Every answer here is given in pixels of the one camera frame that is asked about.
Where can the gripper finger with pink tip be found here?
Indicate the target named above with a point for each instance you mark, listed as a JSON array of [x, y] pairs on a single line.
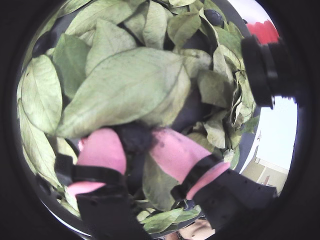
[[180, 155], [100, 150]]

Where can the dark blueberry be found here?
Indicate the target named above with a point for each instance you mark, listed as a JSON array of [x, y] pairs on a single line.
[[135, 140], [215, 15], [40, 46], [188, 205]]

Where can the pile of green dried leaves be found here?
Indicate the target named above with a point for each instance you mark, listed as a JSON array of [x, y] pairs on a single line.
[[125, 82]]

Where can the red collapsible silicone cup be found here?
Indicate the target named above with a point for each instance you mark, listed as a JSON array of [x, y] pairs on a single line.
[[262, 32]]

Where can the seated person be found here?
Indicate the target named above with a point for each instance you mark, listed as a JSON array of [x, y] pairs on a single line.
[[197, 231]]

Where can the black gripper camera module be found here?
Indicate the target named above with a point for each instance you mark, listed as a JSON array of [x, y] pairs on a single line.
[[260, 75]]

